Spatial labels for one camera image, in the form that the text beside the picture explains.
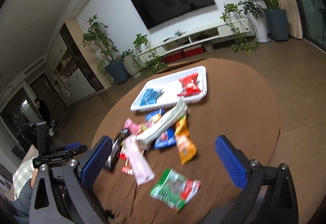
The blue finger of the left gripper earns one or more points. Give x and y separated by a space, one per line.
71 146

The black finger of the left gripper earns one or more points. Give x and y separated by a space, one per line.
78 150

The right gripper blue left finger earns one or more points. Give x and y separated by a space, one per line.
93 161

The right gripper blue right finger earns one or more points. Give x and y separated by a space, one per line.
233 160

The black snack packet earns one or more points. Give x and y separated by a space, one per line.
116 148

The orange snack bag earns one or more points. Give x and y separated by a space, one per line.
186 148

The pale pink snack bar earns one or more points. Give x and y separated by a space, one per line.
142 170

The long white snack bag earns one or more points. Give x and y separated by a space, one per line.
171 117

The pink snack packet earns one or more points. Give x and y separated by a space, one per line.
134 128

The green red snack packet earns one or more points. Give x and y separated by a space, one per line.
174 189

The grey sleeved left forearm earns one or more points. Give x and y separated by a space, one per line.
22 204

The person's left hand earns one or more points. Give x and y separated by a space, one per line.
32 181

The person in background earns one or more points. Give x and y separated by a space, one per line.
44 112

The wooden white cabinet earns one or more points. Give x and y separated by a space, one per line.
72 66

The dark blue snack packet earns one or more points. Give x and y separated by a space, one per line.
166 139

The blue striped snack packet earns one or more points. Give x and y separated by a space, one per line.
155 116

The left plant in dark pot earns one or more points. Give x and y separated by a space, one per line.
110 64

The light blue snack packet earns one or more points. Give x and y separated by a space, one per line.
151 96

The red snack bag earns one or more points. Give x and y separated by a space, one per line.
189 85

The white plastic tray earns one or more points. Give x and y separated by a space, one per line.
170 86

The small plant in white pot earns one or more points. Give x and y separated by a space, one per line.
145 57

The red storage box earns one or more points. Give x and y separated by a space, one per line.
172 57
193 51

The white tv console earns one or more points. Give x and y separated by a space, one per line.
210 33

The trailing plant in white pot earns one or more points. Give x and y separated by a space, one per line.
254 12

